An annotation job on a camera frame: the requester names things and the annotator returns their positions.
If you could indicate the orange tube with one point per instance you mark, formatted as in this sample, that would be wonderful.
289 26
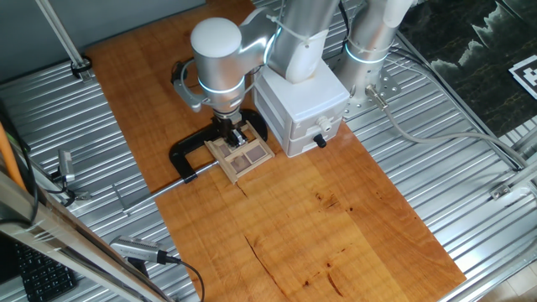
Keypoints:
8 159

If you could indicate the black and white fiducial marker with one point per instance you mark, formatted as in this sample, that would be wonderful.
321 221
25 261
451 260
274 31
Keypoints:
526 77

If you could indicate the small metal corner bracket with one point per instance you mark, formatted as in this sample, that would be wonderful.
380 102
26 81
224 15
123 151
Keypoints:
500 191

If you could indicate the white drawer knob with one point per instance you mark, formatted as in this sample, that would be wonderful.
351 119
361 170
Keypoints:
323 122

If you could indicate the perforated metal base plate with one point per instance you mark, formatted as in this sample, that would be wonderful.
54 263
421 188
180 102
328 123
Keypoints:
388 86

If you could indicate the aluminium frame rail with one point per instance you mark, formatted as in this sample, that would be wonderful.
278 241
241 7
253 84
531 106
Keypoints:
524 178

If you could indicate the silver depth camera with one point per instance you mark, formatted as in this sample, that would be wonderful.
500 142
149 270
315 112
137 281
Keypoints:
134 247
66 165

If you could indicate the white plastic drawer cabinet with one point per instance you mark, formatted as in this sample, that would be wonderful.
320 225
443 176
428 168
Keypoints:
310 100

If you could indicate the black keyboard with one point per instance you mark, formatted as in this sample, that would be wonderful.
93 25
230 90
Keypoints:
42 274

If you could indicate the aluminium frame pole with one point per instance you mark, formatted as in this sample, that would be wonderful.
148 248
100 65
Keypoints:
59 29

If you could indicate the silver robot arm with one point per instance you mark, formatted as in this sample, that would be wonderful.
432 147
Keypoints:
216 50

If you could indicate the wrist camera on silver bracket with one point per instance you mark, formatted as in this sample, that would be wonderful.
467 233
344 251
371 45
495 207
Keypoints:
186 94

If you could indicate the miniature wooden sliding window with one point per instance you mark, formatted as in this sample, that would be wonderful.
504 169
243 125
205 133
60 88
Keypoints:
220 161

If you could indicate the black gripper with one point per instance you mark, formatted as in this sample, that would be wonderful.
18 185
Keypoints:
227 123

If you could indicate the aluminium frame beam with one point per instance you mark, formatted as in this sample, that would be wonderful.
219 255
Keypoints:
50 235

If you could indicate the orange-brown wooden board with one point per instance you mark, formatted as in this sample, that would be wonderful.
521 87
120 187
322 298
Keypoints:
293 230

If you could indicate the black drawer knob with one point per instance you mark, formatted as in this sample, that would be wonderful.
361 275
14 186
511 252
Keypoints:
320 141

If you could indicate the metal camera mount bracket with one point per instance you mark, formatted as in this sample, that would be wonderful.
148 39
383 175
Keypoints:
82 195

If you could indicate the black C-clamp with steel screw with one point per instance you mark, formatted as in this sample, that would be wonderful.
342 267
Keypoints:
193 142

